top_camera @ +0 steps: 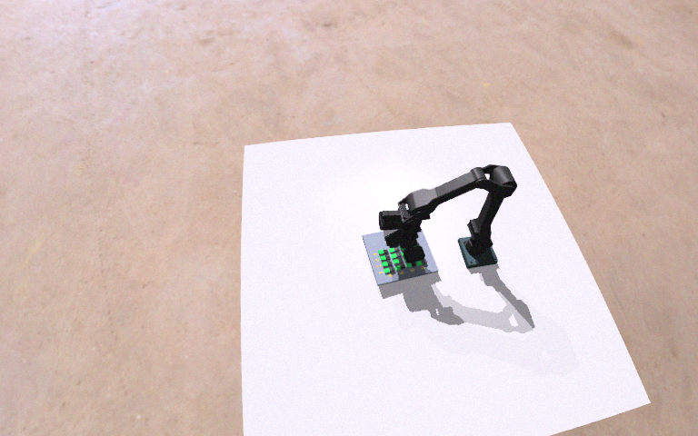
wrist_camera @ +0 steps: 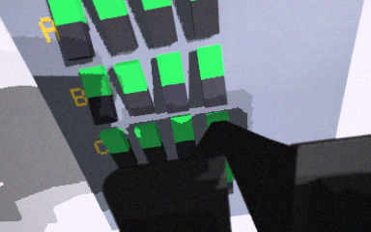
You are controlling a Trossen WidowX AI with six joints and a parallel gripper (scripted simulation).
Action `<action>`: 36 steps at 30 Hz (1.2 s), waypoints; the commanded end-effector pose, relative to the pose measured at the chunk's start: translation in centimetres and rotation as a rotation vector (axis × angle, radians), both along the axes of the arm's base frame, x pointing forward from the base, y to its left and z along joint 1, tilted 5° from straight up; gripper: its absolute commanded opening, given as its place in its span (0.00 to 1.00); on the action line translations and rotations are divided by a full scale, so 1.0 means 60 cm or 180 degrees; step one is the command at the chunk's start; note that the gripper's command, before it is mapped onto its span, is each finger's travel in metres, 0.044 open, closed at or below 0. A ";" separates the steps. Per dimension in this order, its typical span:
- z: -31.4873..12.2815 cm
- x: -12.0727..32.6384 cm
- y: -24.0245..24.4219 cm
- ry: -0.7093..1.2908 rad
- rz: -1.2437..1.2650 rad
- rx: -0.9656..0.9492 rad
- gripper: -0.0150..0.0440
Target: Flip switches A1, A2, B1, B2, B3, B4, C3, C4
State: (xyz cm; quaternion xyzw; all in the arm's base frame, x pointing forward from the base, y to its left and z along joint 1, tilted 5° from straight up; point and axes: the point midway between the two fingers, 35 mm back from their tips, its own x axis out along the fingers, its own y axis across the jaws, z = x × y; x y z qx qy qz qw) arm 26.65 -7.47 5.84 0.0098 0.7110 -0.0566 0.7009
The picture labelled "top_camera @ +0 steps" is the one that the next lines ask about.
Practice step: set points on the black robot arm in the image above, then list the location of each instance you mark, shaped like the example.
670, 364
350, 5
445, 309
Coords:
422, 202

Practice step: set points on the grey switch panel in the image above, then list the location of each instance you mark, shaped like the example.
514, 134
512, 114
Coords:
389, 264

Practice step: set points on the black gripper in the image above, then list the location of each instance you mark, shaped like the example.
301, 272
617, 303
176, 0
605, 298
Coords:
412, 254

